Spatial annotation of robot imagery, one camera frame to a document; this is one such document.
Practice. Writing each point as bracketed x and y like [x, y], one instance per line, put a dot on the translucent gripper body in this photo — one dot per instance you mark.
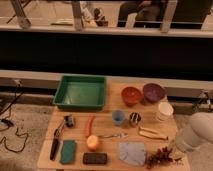
[175, 153]

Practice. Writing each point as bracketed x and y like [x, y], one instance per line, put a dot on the dark red grape bunch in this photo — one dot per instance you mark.
[160, 157]

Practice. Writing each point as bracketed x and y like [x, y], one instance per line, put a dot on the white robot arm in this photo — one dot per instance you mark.
[188, 139]

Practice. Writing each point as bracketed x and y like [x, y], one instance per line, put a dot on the white paper cup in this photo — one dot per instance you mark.
[164, 111]

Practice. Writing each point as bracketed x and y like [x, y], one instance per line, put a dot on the metal cup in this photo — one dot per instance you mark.
[134, 119]

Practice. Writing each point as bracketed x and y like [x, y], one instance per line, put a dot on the blue plastic cup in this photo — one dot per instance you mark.
[118, 117]

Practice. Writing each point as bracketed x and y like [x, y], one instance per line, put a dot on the banana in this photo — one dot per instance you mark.
[151, 133]

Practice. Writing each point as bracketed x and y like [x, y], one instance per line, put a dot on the blue cloth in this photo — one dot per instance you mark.
[132, 153]

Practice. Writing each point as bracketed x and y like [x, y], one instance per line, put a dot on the purple bowl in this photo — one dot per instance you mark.
[153, 92]

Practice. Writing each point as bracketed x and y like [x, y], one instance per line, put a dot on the red bowl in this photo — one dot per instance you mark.
[131, 96]

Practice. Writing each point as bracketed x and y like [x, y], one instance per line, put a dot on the orange carrot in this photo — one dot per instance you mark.
[88, 127]

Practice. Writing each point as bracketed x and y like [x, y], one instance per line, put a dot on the green sponge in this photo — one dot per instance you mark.
[68, 152]

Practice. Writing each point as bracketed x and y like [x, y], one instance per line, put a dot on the small black binder clip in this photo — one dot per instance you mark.
[69, 120]

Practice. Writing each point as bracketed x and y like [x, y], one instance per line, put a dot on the green plastic tray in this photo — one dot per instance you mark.
[81, 93]

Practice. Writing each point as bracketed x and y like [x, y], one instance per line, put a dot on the red handled tool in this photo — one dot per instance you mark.
[59, 129]

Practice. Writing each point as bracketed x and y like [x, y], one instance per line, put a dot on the black handled knife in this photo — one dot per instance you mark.
[55, 144]

